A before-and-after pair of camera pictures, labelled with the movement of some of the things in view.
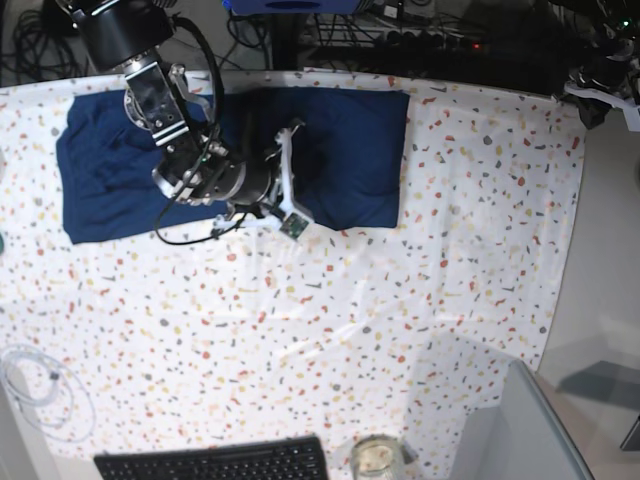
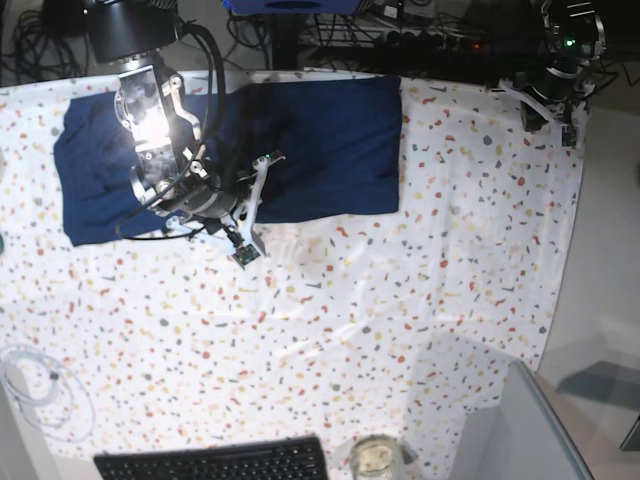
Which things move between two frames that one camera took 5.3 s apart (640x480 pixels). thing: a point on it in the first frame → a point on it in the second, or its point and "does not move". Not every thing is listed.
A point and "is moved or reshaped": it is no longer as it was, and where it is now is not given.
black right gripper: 601,70 → 554,81
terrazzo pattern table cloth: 123,342 does not move
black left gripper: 258,172 → 219,202
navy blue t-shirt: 349,167 is moved or reshaped
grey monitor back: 521,438 does not move
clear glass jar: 378,457 does not move
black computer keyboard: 297,458 does not move
